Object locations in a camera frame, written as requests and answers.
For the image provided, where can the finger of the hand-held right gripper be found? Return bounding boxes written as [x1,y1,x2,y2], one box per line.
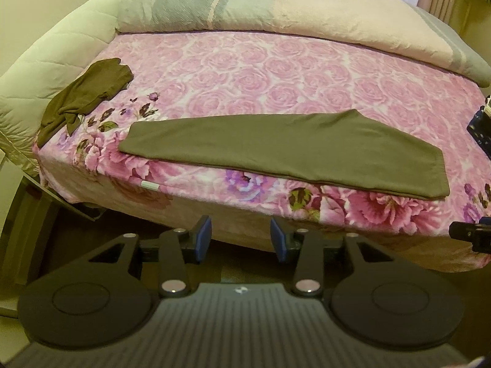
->
[449,217,491,254]

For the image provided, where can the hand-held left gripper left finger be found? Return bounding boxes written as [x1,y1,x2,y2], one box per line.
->
[86,215,212,297]

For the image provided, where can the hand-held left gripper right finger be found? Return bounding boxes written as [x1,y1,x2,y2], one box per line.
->
[270,217,388,297]

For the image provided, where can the olive grey pants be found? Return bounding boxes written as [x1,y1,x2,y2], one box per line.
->
[118,108,450,201]

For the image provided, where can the pink floral blanket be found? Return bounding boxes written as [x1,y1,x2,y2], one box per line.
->
[33,31,491,277]

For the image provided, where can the dark olive shirt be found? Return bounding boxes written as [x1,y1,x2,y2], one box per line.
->
[36,57,134,148]

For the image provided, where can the grey and pink duvet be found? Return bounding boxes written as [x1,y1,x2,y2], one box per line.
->
[115,0,491,87]

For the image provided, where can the pale green quilted blanket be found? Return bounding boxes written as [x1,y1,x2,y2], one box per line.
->
[0,0,133,179]

